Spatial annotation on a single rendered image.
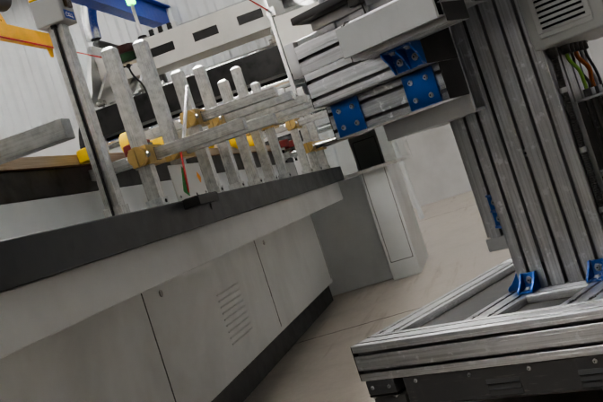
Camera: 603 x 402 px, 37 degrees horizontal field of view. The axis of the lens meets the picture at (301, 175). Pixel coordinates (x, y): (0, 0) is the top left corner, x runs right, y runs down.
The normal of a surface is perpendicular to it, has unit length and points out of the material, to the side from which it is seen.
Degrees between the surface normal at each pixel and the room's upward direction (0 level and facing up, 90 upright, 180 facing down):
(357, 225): 90
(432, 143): 90
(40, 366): 90
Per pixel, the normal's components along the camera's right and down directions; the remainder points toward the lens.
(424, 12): -0.64, 0.19
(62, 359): 0.93, -0.30
